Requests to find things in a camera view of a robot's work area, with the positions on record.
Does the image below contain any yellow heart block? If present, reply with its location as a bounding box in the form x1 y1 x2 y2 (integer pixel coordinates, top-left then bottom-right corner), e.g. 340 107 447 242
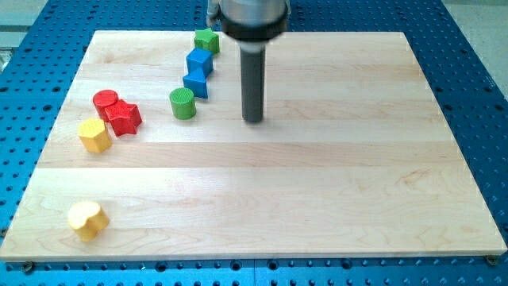
67 201 110 242

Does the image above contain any red cylinder block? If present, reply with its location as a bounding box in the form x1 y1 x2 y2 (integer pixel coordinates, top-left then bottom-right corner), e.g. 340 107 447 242
92 90 119 122

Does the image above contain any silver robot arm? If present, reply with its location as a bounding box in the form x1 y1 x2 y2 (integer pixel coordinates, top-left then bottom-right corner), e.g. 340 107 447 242
206 0 291 123

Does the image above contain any blue triangle block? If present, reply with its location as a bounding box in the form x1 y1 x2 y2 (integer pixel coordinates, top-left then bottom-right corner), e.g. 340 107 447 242
183 69 208 99

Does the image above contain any red star block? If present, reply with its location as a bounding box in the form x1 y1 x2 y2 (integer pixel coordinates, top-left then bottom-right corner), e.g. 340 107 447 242
105 99 142 137

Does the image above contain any green star block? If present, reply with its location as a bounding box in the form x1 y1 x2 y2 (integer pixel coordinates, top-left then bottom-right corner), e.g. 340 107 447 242
194 28 220 54

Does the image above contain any green cylinder block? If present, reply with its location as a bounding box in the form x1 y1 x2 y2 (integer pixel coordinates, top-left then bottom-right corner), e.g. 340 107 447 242
169 87 196 120

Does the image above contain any yellow hexagon block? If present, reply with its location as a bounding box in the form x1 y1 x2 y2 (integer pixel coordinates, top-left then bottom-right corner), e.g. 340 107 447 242
78 118 112 153

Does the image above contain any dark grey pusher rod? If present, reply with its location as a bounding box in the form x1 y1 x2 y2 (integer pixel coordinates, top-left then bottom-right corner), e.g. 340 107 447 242
239 41 265 122

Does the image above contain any blue cube block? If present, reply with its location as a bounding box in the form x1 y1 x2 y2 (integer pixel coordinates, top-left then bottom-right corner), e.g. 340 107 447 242
186 48 214 77

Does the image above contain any light wooden board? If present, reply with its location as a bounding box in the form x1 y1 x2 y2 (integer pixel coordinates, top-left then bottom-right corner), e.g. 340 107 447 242
1 30 506 261

